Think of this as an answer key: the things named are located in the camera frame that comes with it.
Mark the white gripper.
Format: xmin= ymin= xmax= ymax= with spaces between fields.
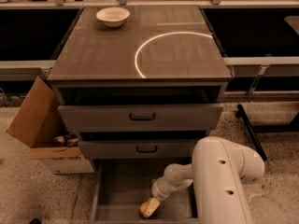
xmin=144 ymin=177 xmax=174 ymax=217

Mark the orange fruit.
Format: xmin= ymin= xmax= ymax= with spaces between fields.
xmin=139 ymin=201 xmax=149 ymax=217

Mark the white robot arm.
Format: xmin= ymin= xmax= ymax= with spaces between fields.
xmin=139 ymin=136 xmax=264 ymax=224

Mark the bottom open grey drawer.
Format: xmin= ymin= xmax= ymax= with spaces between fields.
xmin=91 ymin=158 xmax=202 ymax=224

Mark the middle grey drawer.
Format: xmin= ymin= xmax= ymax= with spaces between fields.
xmin=78 ymin=139 xmax=198 ymax=160

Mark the grey drawer cabinet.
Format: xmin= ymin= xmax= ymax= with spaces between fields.
xmin=47 ymin=5 xmax=233 ymax=161

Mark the top grey drawer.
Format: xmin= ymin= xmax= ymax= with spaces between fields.
xmin=58 ymin=104 xmax=223 ymax=133

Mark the black bar with wheels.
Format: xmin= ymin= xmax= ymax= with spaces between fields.
xmin=235 ymin=104 xmax=267 ymax=161

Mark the open cardboard box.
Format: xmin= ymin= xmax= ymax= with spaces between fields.
xmin=7 ymin=77 xmax=94 ymax=175

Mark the white bowl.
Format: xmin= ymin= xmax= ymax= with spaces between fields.
xmin=96 ymin=7 xmax=130 ymax=28

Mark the black middle drawer handle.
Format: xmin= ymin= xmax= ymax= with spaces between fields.
xmin=136 ymin=146 xmax=158 ymax=153

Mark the black drawer handle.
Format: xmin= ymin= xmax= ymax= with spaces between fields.
xmin=129 ymin=113 xmax=156 ymax=121
xmin=136 ymin=146 xmax=158 ymax=153

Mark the black top drawer handle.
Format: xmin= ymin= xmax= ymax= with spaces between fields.
xmin=129 ymin=113 xmax=156 ymax=121

